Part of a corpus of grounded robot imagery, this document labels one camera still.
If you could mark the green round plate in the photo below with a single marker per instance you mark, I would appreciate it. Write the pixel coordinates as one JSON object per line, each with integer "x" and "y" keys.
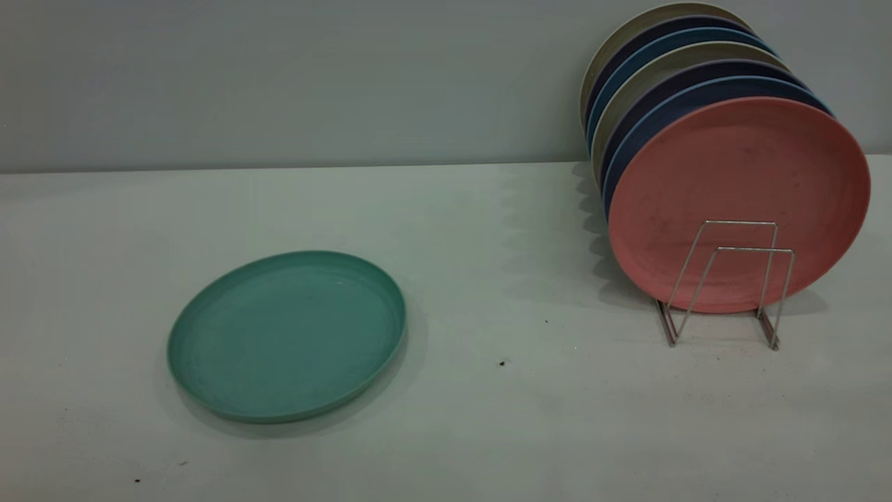
{"x": 286, "y": 338}

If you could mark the beige round plate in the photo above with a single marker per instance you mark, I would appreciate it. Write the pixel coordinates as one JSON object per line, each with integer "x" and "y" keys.
{"x": 648, "y": 16}
{"x": 662, "y": 67}

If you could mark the pink round plate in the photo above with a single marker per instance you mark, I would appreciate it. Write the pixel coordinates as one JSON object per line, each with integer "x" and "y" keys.
{"x": 739, "y": 174}

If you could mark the teal blue round plate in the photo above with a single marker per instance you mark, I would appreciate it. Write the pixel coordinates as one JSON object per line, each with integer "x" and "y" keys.
{"x": 670, "y": 42}

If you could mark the dark purple round plate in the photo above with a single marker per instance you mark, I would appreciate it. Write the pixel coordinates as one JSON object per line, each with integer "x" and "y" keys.
{"x": 697, "y": 70}
{"x": 662, "y": 28}

